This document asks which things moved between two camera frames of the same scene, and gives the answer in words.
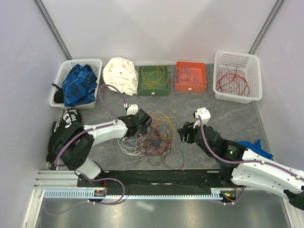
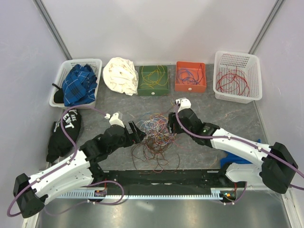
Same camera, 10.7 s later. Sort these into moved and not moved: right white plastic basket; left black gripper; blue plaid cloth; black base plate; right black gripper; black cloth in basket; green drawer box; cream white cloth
Moved: left black gripper; right black gripper
Not moved: green drawer box; black base plate; black cloth in basket; cream white cloth; blue plaid cloth; right white plastic basket
